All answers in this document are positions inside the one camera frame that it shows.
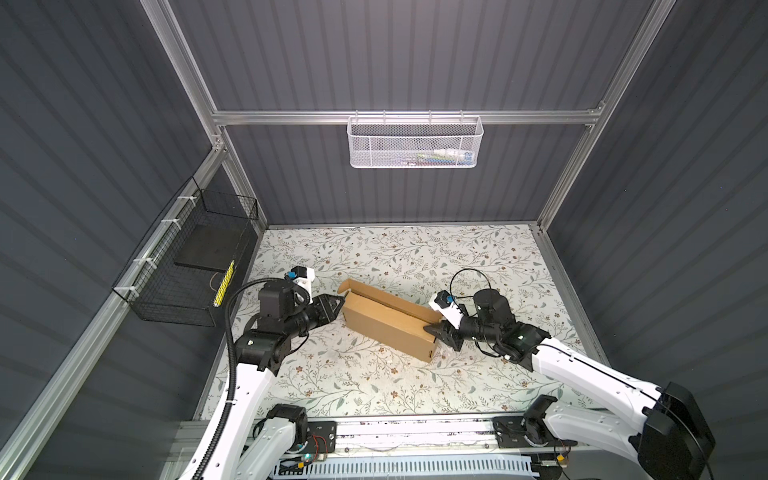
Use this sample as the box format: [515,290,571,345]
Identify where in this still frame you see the black foam pad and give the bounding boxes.
[173,225,247,273]

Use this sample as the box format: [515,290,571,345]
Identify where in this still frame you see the black corrugated cable conduit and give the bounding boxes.
[190,277,301,480]

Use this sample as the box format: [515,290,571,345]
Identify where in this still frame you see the aluminium mounting rail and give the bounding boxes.
[167,410,661,463]

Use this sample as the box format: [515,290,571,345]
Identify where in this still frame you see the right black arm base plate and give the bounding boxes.
[491,415,578,449]

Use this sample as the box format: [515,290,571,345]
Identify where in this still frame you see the brown cardboard box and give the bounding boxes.
[338,279,442,363]

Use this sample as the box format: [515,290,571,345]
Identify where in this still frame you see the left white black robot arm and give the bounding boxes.
[180,266,345,479]

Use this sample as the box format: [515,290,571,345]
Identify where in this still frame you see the floral patterned table mat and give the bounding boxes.
[251,224,589,417]

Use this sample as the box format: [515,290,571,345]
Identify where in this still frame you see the pens in white basket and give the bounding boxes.
[400,148,476,168]

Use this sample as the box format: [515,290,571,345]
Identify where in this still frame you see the white wire mesh basket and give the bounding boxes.
[346,114,484,169]

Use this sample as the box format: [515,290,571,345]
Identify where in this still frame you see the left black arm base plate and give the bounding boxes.
[286,420,338,456]

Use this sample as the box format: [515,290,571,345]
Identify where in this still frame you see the black wire basket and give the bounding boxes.
[113,181,259,327]

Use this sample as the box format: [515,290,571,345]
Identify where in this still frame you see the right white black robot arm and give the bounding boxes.
[425,288,716,479]

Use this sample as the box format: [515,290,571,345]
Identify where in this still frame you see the yellow marker pen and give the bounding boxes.
[213,260,235,308]

